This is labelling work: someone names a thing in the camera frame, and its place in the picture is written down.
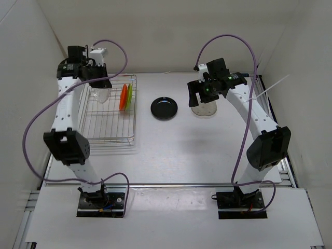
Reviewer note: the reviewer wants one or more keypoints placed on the orange plate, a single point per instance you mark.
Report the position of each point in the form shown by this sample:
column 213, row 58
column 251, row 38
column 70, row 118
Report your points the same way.
column 123, row 97

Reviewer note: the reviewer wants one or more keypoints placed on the clear speckled plate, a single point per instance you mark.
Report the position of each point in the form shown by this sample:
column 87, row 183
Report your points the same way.
column 205, row 109

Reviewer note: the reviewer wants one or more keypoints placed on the aluminium rail front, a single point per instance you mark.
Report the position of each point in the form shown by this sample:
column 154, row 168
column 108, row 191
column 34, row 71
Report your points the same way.
column 210, row 185

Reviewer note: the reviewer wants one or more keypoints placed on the wire dish rack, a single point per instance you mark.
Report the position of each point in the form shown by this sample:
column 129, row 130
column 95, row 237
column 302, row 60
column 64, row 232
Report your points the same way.
column 109, row 130

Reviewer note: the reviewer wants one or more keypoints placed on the black plate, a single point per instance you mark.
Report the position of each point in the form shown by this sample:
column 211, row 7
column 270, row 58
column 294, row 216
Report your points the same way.
column 164, row 108

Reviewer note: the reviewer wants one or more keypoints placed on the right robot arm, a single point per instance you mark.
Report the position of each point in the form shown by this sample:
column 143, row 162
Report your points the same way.
column 236, row 91

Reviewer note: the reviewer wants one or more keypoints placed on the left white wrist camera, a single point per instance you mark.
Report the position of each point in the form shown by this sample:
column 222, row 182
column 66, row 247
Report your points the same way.
column 98, row 55

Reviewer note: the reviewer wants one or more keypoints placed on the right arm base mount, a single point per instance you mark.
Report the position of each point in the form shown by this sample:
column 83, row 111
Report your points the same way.
column 236, row 205

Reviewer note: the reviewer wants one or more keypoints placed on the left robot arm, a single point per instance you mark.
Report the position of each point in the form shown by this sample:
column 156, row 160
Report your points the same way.
column 64, row 140

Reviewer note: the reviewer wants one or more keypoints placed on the white cable tie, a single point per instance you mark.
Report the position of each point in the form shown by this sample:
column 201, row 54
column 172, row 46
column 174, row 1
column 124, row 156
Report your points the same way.
column 265, row 91

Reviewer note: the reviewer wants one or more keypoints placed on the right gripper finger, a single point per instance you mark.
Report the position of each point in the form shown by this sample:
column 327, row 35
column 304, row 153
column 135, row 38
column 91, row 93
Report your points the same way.
column 193, row 89
column 207, row 97

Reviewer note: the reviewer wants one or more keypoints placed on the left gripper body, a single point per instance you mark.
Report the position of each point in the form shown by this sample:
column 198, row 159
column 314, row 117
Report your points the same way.
column 95, row 72

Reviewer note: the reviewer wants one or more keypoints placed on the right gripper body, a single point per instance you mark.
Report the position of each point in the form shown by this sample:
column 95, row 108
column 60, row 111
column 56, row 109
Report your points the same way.
column 207, row 86

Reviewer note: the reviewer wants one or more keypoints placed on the green plate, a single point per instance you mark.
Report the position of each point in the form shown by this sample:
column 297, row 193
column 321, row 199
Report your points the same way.
column 129, row 96

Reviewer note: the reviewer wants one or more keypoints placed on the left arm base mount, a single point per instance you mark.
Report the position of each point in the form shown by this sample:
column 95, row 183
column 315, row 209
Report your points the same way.
column 101, row 204

